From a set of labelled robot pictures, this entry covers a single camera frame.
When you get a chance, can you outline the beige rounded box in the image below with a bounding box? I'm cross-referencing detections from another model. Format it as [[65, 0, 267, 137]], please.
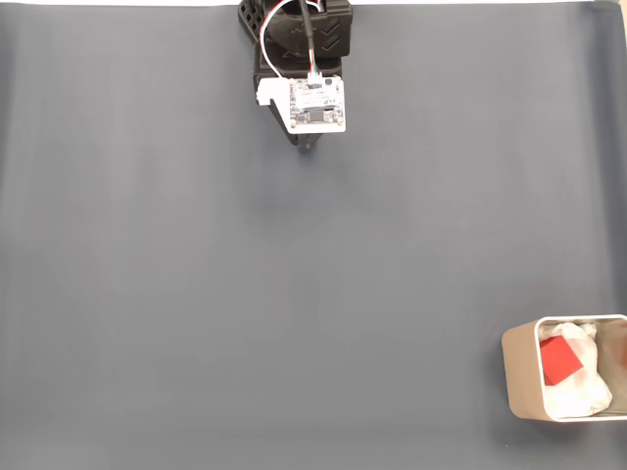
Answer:
[[501, 314, 627, 423]]

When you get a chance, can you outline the red cube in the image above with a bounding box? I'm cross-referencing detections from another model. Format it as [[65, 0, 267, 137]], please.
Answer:
[[538, 335, 586, 388]]

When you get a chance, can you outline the white camera circuit board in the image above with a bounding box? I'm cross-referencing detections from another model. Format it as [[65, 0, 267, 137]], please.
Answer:
[[256, 73, 348, 135]]

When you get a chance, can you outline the grey table mat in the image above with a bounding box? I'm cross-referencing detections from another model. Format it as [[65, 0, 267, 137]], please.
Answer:
[[0, 3, 627, 470]]

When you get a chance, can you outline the black camera cable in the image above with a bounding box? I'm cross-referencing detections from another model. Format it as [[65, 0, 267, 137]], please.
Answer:
[[293, 0, 317, 77]]

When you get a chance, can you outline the red white servo wire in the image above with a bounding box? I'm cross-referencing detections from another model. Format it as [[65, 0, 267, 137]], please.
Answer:
[[259, 0, 327, 79]]

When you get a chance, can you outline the white crumpled cloth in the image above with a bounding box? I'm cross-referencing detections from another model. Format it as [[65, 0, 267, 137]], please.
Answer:
[[537, 321, 613, 420]]

